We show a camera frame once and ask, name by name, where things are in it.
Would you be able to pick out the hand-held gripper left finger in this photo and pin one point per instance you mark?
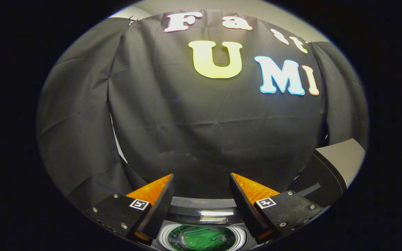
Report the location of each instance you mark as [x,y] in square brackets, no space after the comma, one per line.
[157,209]

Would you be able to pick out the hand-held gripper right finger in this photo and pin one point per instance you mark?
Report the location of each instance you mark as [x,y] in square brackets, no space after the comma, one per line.
[244,209]

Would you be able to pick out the green polo shirt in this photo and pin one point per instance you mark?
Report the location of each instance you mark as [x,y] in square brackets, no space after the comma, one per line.
[201,240]

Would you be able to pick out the black backdrop cloth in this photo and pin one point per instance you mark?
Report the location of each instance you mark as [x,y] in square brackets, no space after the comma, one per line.
[344,97]
[204,132]
[75,122]

